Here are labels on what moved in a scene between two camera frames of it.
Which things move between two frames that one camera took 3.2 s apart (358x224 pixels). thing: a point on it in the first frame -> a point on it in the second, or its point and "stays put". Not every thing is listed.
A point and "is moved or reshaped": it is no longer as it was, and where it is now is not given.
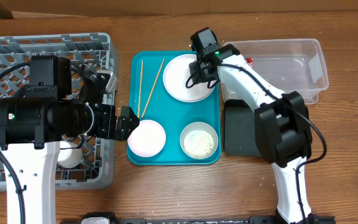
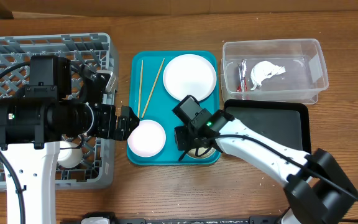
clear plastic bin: [289, 65] stays put
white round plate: [176, 76] stays put
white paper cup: [69, 158] stays put
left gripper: [107, 130] stays put
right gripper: [197, 72] -> [181, 139]
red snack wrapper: [250, 61] is moved or reshaped
